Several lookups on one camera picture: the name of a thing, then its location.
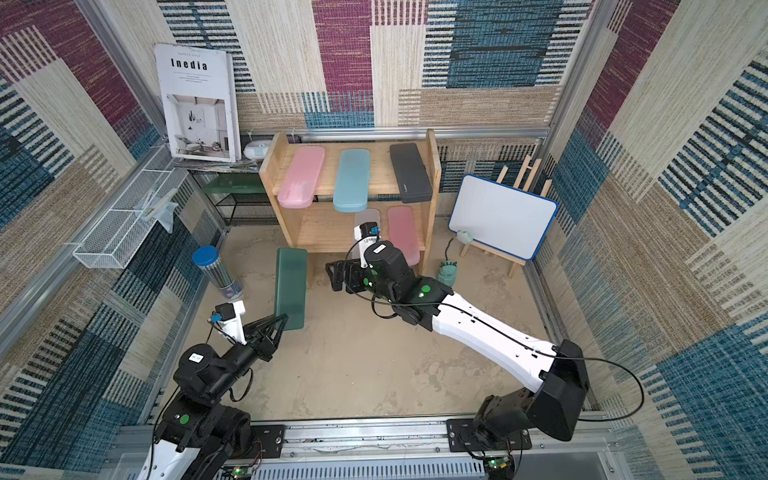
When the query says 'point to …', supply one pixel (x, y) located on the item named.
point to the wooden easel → (478, 248)
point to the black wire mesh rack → (239, 197)
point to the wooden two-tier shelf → (320, 228)
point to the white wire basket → (114, 239)
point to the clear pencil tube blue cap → (207, 259)
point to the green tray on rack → (236, 183)
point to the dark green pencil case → (291, 282)
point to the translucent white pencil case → (367, 215)
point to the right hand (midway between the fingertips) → (341, 261)
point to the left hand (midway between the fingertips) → (283, 316)
